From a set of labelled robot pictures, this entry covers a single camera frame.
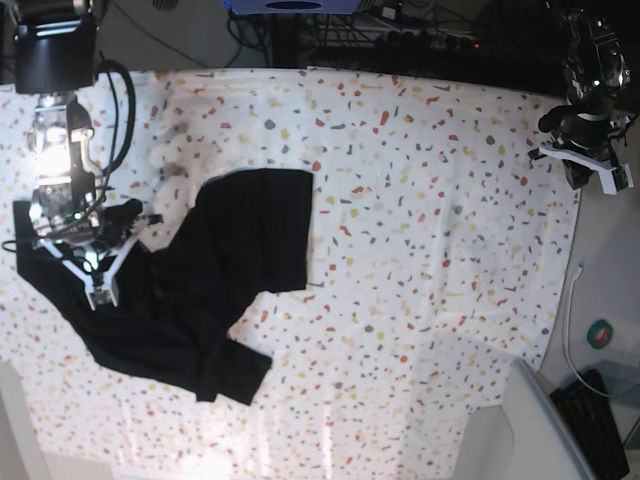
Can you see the black wire rack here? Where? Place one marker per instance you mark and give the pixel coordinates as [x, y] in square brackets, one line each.
[346, 41]

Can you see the blue box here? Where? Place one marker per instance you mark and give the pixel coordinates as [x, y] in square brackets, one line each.
[249, 7]

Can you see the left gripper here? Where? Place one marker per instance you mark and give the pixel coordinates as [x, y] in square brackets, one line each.
[586, 128]

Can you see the black keyboard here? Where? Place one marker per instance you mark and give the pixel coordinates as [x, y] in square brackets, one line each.
[589, 418]

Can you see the black power strip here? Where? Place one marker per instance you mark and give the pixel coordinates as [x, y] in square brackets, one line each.
[439, 40]

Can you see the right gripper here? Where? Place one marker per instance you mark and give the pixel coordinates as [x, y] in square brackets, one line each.
[57, 219]

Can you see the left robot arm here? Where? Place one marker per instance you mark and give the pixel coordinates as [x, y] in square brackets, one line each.
[595, 72]

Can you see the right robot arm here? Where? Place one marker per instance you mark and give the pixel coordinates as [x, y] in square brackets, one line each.
[56, 56]

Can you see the terrazzo patterned tablecloth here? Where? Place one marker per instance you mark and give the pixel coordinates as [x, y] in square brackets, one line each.
[436, 256]

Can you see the black t-shirt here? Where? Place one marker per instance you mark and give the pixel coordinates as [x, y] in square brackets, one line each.
[246, 234]

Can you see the grey monitor edge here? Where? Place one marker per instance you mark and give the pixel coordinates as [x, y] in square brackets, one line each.
[544, 448]

